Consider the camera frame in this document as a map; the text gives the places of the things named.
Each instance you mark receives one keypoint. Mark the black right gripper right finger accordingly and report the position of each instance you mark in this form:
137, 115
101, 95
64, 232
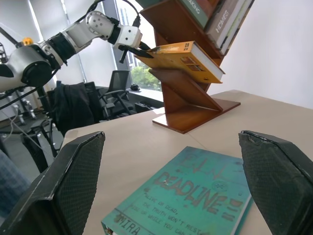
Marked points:
276, 181

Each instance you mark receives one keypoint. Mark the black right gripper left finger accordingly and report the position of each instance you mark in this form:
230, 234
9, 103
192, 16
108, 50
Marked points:
61, 186

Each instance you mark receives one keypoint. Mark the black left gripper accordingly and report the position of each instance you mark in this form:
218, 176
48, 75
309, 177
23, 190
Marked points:
123, 52

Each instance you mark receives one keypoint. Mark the orange book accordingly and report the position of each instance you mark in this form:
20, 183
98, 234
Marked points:
176, 61

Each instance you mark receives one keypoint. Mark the wooden zigzag bookshelf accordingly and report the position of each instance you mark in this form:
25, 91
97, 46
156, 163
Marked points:
185, 98

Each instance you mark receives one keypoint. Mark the grey Homes book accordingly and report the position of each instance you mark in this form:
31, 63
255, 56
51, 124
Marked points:
223, 20

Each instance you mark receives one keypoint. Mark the teal Deadline book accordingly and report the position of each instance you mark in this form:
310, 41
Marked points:
183, 195

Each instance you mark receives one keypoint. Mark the black mesh office chair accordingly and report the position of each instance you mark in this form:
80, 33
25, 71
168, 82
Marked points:
117, 83

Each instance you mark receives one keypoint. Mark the blue denim cloth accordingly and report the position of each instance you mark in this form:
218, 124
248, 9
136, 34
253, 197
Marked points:
11, 181

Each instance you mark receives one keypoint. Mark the black box under window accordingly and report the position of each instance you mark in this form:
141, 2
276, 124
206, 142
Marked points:
146, 106

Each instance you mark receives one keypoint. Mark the black jacket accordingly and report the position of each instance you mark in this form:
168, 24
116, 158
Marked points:
71, 107

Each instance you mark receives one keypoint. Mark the black stand with yellow knob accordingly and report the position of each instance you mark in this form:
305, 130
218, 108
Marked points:
27, 41

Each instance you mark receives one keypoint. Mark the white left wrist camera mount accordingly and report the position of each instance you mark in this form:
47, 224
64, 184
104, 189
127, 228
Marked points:
129, 35

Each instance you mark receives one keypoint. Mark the black metal stool frame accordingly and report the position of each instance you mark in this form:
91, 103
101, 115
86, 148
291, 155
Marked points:
39, 137

